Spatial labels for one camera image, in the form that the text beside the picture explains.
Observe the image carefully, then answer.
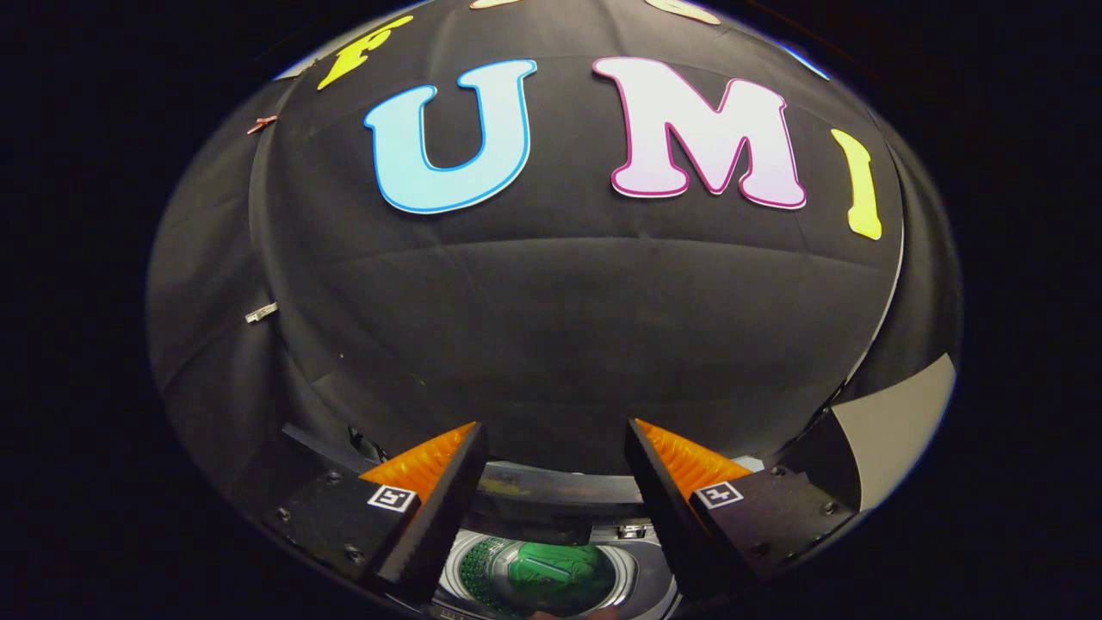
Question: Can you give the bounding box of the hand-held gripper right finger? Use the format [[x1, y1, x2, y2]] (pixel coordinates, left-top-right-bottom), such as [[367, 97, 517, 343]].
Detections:
[[624, 418, 858, 599]]

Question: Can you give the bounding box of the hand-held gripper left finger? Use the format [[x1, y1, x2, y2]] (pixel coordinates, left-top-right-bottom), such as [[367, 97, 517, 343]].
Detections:
[[275, 420, 490, 604]]

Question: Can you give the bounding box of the dark grey washing machine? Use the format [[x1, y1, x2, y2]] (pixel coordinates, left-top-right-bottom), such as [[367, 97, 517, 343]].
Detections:
[[426, 461, 685, 620]]

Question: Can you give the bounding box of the dark washing machine lid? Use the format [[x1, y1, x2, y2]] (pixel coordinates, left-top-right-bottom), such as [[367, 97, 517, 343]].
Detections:
[[469, 461, 651, 545]]

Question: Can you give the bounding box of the green polo shirt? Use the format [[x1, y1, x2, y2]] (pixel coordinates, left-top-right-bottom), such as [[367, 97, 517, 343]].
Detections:
[[461, 536, 634, 615]]

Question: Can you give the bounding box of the black backdrop cloth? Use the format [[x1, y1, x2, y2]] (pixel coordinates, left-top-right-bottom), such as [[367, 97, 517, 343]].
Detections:
[[146, 0, 962, 518]]

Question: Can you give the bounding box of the beige cabinet with grey top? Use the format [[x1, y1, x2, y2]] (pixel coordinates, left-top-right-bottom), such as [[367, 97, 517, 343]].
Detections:
[[775, 353, 957, 514]]

